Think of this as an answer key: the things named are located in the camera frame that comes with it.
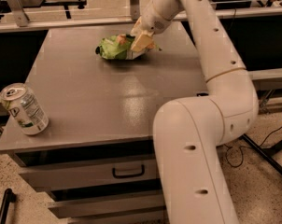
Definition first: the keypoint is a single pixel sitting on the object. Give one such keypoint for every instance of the black drawer handle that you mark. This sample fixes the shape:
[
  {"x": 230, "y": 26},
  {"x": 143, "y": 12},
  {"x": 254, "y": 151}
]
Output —
[{"x": 128, "y": 173}]

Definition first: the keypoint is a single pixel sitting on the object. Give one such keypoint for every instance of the grey drawer cabinet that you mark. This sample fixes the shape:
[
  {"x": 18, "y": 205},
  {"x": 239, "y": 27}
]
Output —
[{"x": 100, "y": 117}]

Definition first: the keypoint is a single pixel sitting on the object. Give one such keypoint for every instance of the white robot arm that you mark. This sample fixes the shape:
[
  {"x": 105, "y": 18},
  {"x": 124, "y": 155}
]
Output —
[{"x": 187, "y": 131}]

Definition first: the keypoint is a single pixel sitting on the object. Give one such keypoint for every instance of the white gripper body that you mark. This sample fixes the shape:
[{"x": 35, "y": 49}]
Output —
[{"x": 152, "y": 23}]

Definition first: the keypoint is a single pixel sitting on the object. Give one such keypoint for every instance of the black pole lower left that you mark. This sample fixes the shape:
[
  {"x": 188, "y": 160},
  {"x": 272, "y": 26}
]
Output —
[{"x": 8, "y": 198}]

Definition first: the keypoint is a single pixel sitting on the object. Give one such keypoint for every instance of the black tripod leg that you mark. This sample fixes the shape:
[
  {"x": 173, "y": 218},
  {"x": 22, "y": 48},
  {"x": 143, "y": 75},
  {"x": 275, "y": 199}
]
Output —
[{"x": 266, "y": 153}]

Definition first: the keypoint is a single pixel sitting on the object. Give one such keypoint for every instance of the white green soda can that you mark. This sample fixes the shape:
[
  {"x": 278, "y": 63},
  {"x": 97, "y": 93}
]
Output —
[{"x": 20, "y": 102}]

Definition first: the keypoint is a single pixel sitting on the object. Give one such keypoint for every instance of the green rice chip bag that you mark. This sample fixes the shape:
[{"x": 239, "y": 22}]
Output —
[{"x": 118, "y": 47}]

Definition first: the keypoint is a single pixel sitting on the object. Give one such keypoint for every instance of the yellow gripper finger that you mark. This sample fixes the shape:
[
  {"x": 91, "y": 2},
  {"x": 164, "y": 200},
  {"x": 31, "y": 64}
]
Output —
[
  {"x": 143, "y": 40},
  {"x": 137, "y": 29}
]

